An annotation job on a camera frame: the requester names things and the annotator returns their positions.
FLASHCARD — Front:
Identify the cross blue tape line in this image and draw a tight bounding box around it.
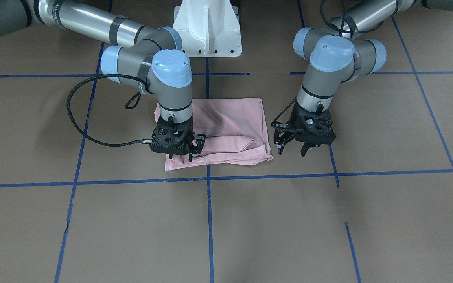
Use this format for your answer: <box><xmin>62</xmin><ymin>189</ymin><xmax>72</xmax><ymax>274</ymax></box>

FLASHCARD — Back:
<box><xmin>205</xmin><ymin>57</ymin><xmax>214</xmax><ymax>283</ymax></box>

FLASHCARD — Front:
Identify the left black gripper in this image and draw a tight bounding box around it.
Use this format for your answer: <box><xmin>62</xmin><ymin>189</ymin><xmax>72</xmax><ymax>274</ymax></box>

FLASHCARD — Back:
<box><xmin>272</xmin><ymin>101</ymin><xmax>337</xmax><ymax>156</ymax></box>

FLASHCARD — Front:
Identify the pink t-shirt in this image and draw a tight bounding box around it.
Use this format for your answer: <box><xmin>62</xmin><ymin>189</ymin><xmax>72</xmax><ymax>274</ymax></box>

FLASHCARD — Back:
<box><xmin>165</xmin><ymin>98</ymin><xmax>272</xmax><ymax>171</ymax></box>

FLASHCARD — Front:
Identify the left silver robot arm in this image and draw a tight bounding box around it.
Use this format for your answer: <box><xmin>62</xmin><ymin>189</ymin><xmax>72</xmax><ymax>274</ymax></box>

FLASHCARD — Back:
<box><xmin>271</xmin><ymin>0</ymin><xmax>453</xmax><ymax>156</ymax></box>

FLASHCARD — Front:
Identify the long blue tape line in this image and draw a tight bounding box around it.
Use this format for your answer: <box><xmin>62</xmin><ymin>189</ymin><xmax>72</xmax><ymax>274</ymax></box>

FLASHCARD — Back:
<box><xmin>0</xmin><ymin>169</ymin><xmax>453</xmax><ymax>188</ymax></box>

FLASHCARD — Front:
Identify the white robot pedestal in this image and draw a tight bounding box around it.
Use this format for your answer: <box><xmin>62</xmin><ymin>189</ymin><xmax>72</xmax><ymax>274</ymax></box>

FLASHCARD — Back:
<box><xmin>173</xmin><ymin>0</ymin><xmax>243</xmax><ymax>57</ymax></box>

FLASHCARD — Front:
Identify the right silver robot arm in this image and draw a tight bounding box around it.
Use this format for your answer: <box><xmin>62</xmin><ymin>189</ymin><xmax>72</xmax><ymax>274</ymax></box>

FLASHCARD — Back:
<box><xmin>0</xmin><ymin>0</ymin><xmax>206</xmax><ymax>161</ymax></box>

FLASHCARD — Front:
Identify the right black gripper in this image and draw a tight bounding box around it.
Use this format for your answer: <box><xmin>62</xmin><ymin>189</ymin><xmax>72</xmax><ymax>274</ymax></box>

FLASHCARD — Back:
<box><xmin>149</xmin><ymin>118</ymin><xmax>206</xmax><ymax>162</ymax></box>

